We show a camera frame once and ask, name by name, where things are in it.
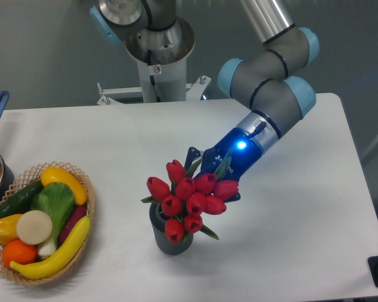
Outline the dark green cucumber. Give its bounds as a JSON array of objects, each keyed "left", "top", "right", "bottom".
[{"left": 0, "top": 180, "right": 43, "bottom": 219}]

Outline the yellow bell pepper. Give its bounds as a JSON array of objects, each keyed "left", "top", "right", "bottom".
[{"left": 0, "top": 214, "right": 23, "bottom": 245}]

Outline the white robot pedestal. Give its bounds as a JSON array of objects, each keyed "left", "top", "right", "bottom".
[{"left": 98, "top": 17, "right": 211, "bottom": 105}]

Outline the yellow banana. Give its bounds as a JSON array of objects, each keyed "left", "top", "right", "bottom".
[{"left": 10, "top": 216, "right": 91, "bottom": 280}]

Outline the green bok choy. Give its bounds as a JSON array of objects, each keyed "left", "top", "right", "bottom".
[{"left": 30, "top": 182, "right": 74, "bottom": 259}]

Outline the yellow squash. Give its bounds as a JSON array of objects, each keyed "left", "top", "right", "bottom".
[{"left": 40, "top": 166, "right": 88, "bottom": 206}]

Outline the beige round disc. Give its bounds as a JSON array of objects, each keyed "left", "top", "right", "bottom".
[{"left": 16, "top": 210, "right": 53, "bottom": 245}]

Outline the orange fruit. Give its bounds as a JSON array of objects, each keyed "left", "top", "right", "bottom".
[{"left": 2, "top": 239, "right": 37, "bottom": 269}]

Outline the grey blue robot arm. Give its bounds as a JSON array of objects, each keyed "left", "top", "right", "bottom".
[{"left": 89, "top": 1, "right": 319, "bottom": 181}]

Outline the purple sweet potato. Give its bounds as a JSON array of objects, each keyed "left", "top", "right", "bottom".
[{"left": 58, "top": 205, "right": 86, "bottom": 245}]

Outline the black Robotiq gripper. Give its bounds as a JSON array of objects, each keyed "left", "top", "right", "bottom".
[{"left": 184, "top": 128, "right": 263, "bottom": 202}]

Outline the red tulip bouquet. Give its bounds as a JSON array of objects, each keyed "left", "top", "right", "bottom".
[{"left": 141, "top": 150, "right": 239, "bottom": 243}]

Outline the dark grey ribbed vase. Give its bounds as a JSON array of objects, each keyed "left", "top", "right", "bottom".
[{"left": 149, "top": 201, "right": 195, "bottom": 256}]

